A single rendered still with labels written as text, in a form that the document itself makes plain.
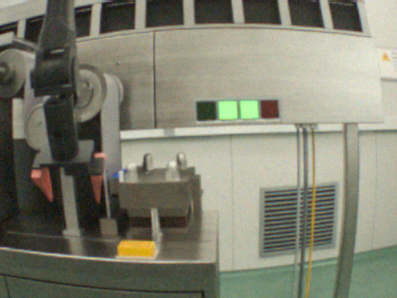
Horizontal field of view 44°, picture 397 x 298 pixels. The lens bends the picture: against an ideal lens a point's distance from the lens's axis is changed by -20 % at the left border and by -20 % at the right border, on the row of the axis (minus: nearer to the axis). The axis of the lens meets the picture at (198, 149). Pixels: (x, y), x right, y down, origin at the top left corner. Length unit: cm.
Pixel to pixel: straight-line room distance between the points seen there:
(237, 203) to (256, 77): 243
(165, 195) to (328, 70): 68
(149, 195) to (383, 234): 320
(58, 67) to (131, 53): 90
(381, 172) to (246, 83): 269
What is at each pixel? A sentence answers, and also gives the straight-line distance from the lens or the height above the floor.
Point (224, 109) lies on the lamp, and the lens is 168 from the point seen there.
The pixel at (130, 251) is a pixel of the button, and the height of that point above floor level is 91.
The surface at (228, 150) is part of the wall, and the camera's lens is 402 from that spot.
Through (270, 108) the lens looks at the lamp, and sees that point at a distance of 168.
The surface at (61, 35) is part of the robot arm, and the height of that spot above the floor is 131.
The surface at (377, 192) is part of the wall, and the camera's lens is 425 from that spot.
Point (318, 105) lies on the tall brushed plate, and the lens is 171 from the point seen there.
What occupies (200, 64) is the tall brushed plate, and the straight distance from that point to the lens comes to 169.
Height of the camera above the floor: 117
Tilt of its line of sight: 3 degrees down
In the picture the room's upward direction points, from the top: 3 degrees counter-clockwise
